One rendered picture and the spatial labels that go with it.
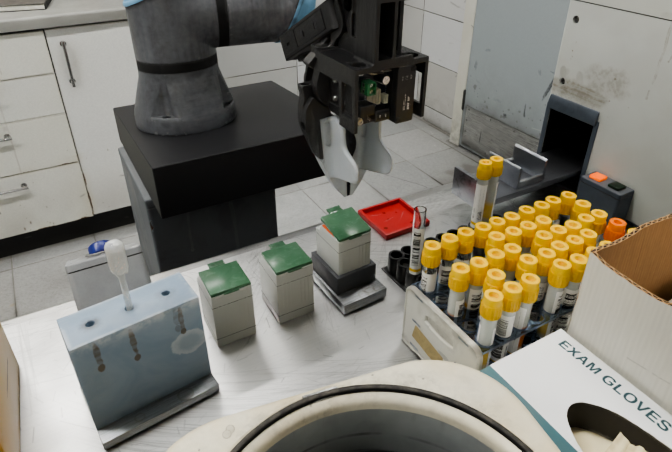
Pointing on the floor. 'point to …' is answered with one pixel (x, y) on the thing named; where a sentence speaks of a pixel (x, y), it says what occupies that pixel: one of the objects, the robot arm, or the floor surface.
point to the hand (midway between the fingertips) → (343, 180)
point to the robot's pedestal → (196, 225)
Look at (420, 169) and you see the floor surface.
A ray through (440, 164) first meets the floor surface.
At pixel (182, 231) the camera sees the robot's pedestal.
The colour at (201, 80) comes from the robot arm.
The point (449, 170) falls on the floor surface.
